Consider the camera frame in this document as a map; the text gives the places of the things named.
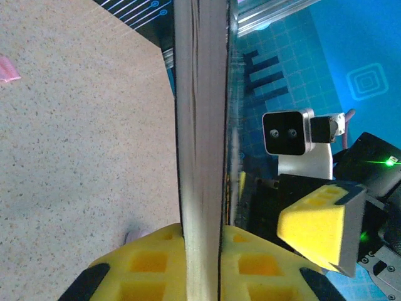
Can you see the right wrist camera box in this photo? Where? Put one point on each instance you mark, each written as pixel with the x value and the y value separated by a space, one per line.
pixel 283 131

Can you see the thick black-covered book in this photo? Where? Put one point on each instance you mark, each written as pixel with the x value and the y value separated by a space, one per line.
pixel 203 125

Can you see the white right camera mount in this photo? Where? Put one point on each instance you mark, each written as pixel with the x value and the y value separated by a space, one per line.
pixel 307 164

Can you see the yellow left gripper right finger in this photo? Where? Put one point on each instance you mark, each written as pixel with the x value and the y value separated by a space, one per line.
pixel 260 269

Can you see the pink backpack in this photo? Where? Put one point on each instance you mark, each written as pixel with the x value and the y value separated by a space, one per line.
pixel 7 70

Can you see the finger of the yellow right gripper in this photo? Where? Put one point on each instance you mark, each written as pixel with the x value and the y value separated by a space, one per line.
pixel 313 229
pixel 242 186

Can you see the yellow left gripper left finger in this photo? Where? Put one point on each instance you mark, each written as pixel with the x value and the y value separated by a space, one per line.
pixel 141 269

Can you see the aluminium frame post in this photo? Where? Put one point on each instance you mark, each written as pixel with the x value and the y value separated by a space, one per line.
pixel 269 15

